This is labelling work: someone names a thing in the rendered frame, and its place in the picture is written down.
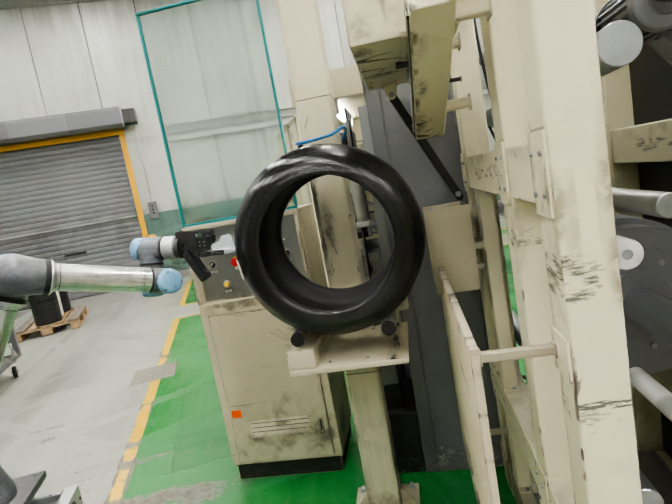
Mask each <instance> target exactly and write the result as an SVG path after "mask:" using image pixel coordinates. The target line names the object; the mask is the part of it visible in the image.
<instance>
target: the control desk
mask: <svg viewBox="0 0 672 504"><path fill-rule="evenodd" d="M236 219H237V218H236ZM236 219H230V220H224V221H218V222H213V223H207V224H201V225H195V226H190V227H185V228H182V229H181V231H195V230H200V229H214V234H215V235H216V241H215V243H216V242H218V241H219V240H220V237H221V236H223V235H225V234H230V235H231V237H232V240H233V242H234V245H235V241H234V235H235V224H236ZM282 239H283V244H284V247H285V250H286V253H287V255H288V257H289V259H290V261H291V262H292V264H293V265H294V266H295V267H296V269H297V270H298V271H299V272H300V273H301V274H303V275H304V276H305V277H306V278H308V279H309V280H311V281H313V282H315V283H317V284H320V285H322V286H326V287H328V285H327V279H326V274H325V268H324V263H323V257H322V252H321V247H320V241H319V236H318V230H317V225H316V219H315V214H314V209H313V203H310V204H305V205H299V206H298V208H293V209H287V210H285V213H284V217H283V222H282ZM199 258H200V259H201V261H202V262H203V263H204V265H205V266H206V268H207V269H208V270H209V272H210V273H211V277H210V278H208V279H207V280H205V281H204V282H201V281H200V279H199V278H198V277H197V275H196V274H195V272H194V271H193V270H192V268H191V267H190V271H191V275H192V280H193V284H194V289H195V293H196V298H197V302H198V305H200V307H199V310H200V315H201V319H202V323H203V328H204V332H205V337H206V341H207V346H208V350H209V355H210V359H211V364H212V368H213V373H214V377H215V382H216V386H217V391H218V395H219V400H220V404H221V409H222V413H223V417H224V422H225V426H226V431H227V435H228V440H229V444H230V449H231V453H232V458H233V462H234V465H238V469H239V473H240V478H241V479H249V478H261V477H272V476H284V475H295V474H307V473H319V472H330V471H342V470H344V467H345V461H346V456H347V451H348V446H349V441H350V436H351V424H350V420H351V409H350V404H349V398H348V393H347V388H346V382H345V377H344V371H338V372H329V373H321V374H312V375H304V376H295V377H291V376H290V370H289V365H288V360H287V355H286V353H287V352H288V350H289V348H290V347H291V345H292V343H291V336H292V335H293V333H294V332H295V330H296V329H297V328H295V327H292V326H290V325H288V324H286V323H284V322H283V321H281V320H279V319H278V318H276V317H275V316H273V315H272V314H271V313H270V312H268V311H267V310H266V309H265V308H264V307H263V306H262V305H261V304H260V303H259V302H258V301H257V299H256V298H255V297H254V295H253V294H252V293H251V291H250V290H249V288H248V286H247V285H246V283H245V281H244V280H243V279H242V276H241V273H240V270H239V267H238V264H237V261H236V260H237V258H236V253H231V254H224V255H215V256H207V257H199ZM235 410H241V413H242V418H233V417H232V413H231V411H235Z"/></svg>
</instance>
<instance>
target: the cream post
mask: <svg viewBox="0 0 672 504"><path fill-rule="evenodd" d="M276 2H277V7H278V13H279V18H280V23H281V29H282V34H283V40H284V45H285V51H286V56H287V61H288V67H289V72H290V78H291V83H292V89H293V92H292V93H293V94H294V100H295V105H296V110H297V112H296V113H297V116H298V121H299V127H300V132H301V138H302V141H305V140H308V139H312V138H316V137H320V136H323V135H326V134H328V133H331V132H333V131H334V130H336V129H337V128H338V127H339V124H338V119H337V113H336V107H335V101H334V95H333V90H332V84H331V78H330V72H329V67H328V61H327V55H326V49H325V43H324V38H323V32H322V26H321V20H320V15H319V9H318V3H317V0H276ZM323 143H334V144H342V142H341V136H340V131H339V132H337V133H336V134H335V135H333V136H330V137H327V138H325V139H321V140H318V141H314V142H310V143H307V144H303V147H304V146H308V145H313V144H323ZM310 186H311V191H312V197H313V202H314V208H315V214H316V219H317V224H318V230H319V235H320V239H321V246H322V252H323V257H324V262H325V268H326V273H327V279H328V284H329V287H331V288H348V287H353V286H357V285H360V284H362V283H364V282H366V280H365V275H364V269H363V263H362V257H361V251H360V246H359V240H358V234H357V228H356V223H355V217H354V211H353V205H352V199H351V194H350V188H349V182H348V179H346V178H343V177H339V176H334V175H325V176H321V177H318V178H316V179H314V180H312V181H310ZM345 377H346V382H347V383H346V384H347V387H348V393H349V398H350V404H351V409H352V412H353V415H354V424H355V429H356V436H357V442H358V447H359V452H360V456H361V462H362V469H363V474H364V480H365V485H366V491H367V496H368V502H369V504H383V501H386V504H403V503H402V497H401V491H400V488H401V482H400V477H399V472H398V468H397V462H396V454H395V448H394V442H393V436H392V430H391V425H390V419H389V413H388V407H387V402H386V397H385V391H384V384H383V379H382V373H381V367H372V368H363V369H355V370H346V371H345Z"/></svg>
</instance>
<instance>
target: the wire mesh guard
mask: <svg viewBox="0 0 672 504"><path fill-rule="evenodd" d="M438 271H439V274H440V277H441V280H442V283H443V290H444V294H442V295H441V297H442V304H443V311H444V317H445V324H446V330H447V337H448V344H449V350H450V357H451V363H452V370H453V377H454V383H455V390H456V396H457V403H458V410H459V416H460V423H461V429H463V431H464V436H465V440H464V437H463V435H462V437H463V441H464V446H465V450H466V455H467V459H468V463H469V468H470V472H471V476H472V481H473V485H474V489H475V494H476V498H477V503H478V504H500V497H499V490H498V483H497V476H496V469H495V462H494V455H493V448H492V441H491V434H490V427H489V420H488V413H487V406H486V399H485V392H484V385H483V378H482V371H481V364H480V355H479V349H478V347H477V345H476V342H475V340H474V338H473V335H472V333H471V331H470V328H469V326H468V324H467V321H466V319H465V317H464V314H463V312H462V310H461V307H460V305H459V303H458V300H457V298H456V296H455V293H454V291H453V289H452V287H451V284H450V282H449V280H448V277H447V275H446V273H445V270H444V268H443V267H438ZM469 357H470V361H469ZM463 431H462V434H463Z"/></svg>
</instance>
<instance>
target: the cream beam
mask: <svg viewBox="0 0 672 504"><path fill-rule="evenodd" d="M340 1H341V5H342V11H343V17H344V23H345V29H346V35H347V43H348V45H349V47H350V50H351V52H352V56H353V59H355V62H356V64H357V66H358V71H360V75H361V76H362V78H363V81H364V85H366V87H367V89H368V90H374V89H379V88H382V86H381V85H382V84H387V83H392V82H396V81H398V84H403V83H407V82H409V79H407V74H408V73H407V71H406V69H407V67H406V68H401V69H396V65H395V62H399V61H401V62H404V61H408V56H407V54H408V52H407V31H406V22H405V11H404V0H340Z"/></svg>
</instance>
